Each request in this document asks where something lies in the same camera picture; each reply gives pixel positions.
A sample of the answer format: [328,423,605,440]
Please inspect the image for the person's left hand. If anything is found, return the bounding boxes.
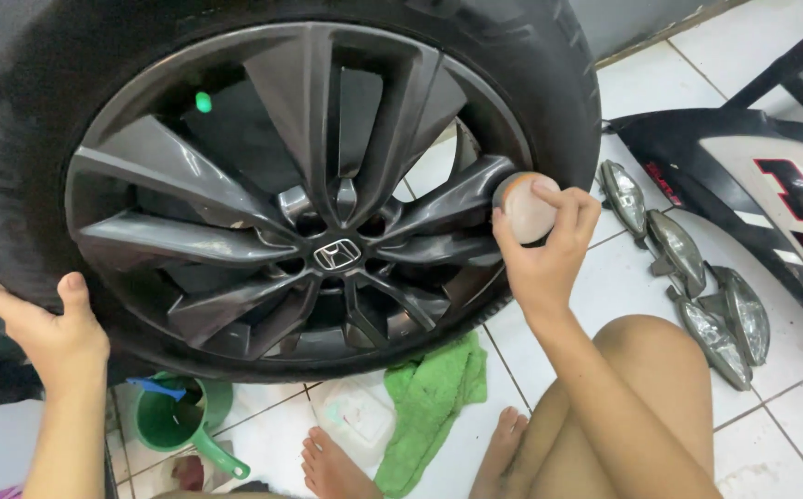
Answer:
[0,265,110,396]

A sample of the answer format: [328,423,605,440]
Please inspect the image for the clear plastic container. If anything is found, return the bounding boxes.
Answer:
[313,377,397,469]

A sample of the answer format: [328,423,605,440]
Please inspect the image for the dark grey alloy wheel rim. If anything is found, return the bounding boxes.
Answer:
[64,21,535,362]

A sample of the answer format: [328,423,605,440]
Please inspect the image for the person's right leg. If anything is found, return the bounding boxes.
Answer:
[469,315,715,499]

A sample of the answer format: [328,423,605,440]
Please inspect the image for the person's right hand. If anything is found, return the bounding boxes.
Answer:
[491,178,602,320]

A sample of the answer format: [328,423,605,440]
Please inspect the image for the person's left foot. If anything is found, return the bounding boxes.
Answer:
[301,426,383,499]

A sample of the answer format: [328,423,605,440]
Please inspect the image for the black and white motorcycle fairing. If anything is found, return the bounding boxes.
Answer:
[605,107,803,334]

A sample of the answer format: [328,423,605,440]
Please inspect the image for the blue toothbrush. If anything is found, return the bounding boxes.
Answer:
[126,377,188,403]

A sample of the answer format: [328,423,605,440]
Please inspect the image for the green microfibre cloth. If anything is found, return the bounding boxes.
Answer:
[374,331,489,499]

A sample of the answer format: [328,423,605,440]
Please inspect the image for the black car tyre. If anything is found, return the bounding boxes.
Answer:
[0,0,603,385]

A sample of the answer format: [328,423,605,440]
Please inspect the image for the orange round polishing sponge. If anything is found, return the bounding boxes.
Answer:
[492,171,560,245]

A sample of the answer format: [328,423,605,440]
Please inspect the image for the black metal frame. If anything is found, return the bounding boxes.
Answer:
[723,6,803,129]

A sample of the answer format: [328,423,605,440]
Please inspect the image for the green plastic water scoop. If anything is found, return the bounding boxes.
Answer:
[132,372,252,481]

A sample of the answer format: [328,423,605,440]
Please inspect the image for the red and white rag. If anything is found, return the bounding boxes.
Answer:
[159,444,236,494]

